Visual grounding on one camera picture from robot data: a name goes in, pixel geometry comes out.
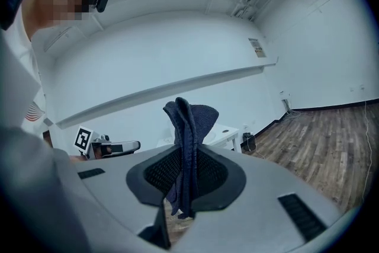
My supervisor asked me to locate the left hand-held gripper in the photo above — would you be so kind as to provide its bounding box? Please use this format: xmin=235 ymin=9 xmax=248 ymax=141
xmin=73 ymin=126 xmax=142 ymax=161

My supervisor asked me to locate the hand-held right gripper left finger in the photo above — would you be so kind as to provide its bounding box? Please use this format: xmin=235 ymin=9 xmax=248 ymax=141
xmin=0 ymin=126 xmax=179 ymax=253

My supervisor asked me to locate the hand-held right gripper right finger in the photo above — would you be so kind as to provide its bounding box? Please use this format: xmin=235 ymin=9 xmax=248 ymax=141
xmin=174 ymin=143 xmax=343 ymax=253

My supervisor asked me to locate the dark blue cloth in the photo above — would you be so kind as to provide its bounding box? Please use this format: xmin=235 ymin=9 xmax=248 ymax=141
xmin=162 ymin=97 xmax=220 ymax=219

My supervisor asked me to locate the black box on floor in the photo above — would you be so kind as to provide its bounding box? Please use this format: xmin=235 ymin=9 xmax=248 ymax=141
xmin=243 ymin=132 xmax=256 ymax=152

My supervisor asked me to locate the white table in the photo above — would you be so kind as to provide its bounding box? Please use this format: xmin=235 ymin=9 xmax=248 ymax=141
xmin=206 ymin=123 xmax=240 ymax=153

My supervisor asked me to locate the white shirt with striped print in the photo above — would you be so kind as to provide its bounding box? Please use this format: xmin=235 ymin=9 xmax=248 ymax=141
xmin=0 ymin=13 xmax=47 ymax=140

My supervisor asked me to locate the person's head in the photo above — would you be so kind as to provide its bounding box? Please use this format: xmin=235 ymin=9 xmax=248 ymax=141
xmin=22 ymin=0 xmax=97 ymax=39

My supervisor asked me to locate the long white wall ledge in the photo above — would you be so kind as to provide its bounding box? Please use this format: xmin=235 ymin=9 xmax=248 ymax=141
xmin=55 ymin=56 xmax=280 ymax=130

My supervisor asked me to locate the bundle of wall cables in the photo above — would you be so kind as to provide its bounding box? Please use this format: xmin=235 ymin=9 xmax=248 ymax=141
xmin=282 ymin=99 xmax=301 ymax=121

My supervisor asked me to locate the wall notice sheet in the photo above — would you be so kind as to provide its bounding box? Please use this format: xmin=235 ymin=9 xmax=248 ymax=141
xmin=248 ymin=37 xmax=267 ymax=59

